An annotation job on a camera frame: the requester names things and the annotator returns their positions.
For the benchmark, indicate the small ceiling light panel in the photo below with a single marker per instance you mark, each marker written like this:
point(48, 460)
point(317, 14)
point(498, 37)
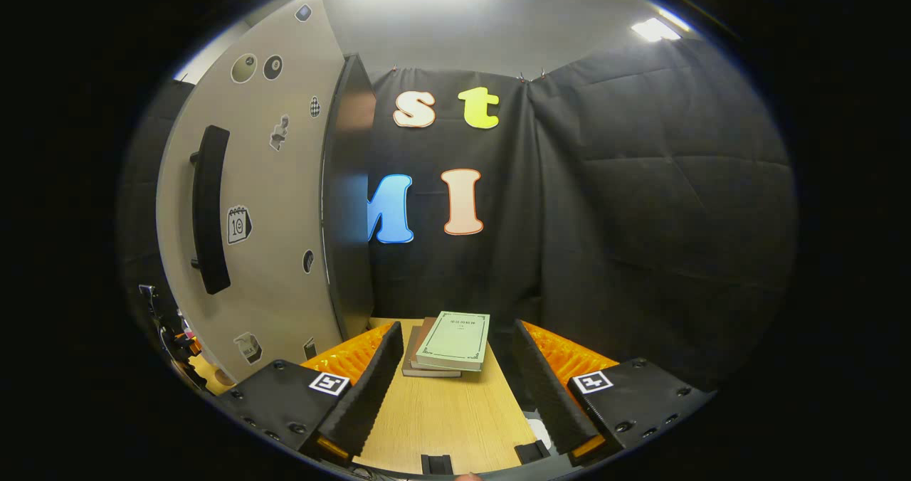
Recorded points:
point(655, 29)

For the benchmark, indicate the beige cabinet door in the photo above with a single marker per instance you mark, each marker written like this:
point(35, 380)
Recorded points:
point(285, 289)

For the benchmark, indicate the green book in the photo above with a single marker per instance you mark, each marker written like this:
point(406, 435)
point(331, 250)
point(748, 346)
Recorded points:
point(455, 339)

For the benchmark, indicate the black backdrop cloth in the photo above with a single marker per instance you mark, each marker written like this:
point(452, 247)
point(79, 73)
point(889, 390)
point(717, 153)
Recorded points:
point(640, 218)

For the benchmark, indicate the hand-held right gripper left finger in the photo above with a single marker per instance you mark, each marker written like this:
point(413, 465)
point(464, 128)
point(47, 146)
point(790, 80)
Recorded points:
point(366, 395)

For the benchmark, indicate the dark grey cabinet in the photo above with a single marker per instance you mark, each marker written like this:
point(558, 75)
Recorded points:
point(349, 253)

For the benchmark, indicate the brown book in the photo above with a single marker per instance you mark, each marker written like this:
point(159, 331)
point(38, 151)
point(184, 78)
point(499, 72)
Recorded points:
point(413, 367)
point(423, 342)

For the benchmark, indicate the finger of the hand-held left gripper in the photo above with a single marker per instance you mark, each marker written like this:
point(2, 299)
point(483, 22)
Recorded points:
point(189, 344)

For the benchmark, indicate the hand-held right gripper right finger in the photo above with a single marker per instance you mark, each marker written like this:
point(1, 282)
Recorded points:
point(551, 403)

